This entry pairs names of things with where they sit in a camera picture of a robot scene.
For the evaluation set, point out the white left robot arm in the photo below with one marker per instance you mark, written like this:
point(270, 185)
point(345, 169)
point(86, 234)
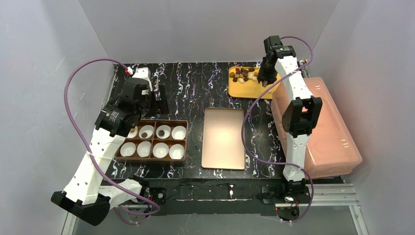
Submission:
point(91, 194)

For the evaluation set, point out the brown chocolate box tray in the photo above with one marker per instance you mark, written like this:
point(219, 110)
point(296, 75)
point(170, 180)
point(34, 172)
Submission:
point(154, 140)

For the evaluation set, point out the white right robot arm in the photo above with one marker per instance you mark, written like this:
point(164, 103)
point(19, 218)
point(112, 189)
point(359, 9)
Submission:
point(301, 115)

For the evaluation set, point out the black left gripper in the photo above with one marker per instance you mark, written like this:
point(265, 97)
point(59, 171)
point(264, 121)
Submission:
point(155, 102)

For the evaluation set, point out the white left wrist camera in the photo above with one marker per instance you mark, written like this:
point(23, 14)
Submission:
point(145, 74)

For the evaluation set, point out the aluminium frame rail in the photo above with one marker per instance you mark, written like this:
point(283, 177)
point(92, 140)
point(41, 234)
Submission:
point(340, 195)

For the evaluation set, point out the rose gold box lid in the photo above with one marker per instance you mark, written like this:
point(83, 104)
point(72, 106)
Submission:
point(222, 146)

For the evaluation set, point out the yellow tray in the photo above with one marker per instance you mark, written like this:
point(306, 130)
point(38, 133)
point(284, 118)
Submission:
point(243, 83)

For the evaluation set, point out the white paper cup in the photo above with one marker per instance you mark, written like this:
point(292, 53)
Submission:
point(166, 129)
point(179, 133)
point(149, 129)
point(160, 150)
point(133, 133)
point(176, 152)
point(128, 149)
point(144, 149)

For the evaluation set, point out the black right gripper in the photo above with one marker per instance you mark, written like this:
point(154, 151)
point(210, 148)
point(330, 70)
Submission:
point(267, 69)

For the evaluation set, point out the pink plastic storage box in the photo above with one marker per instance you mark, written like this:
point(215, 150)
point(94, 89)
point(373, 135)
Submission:
point(331, 150)

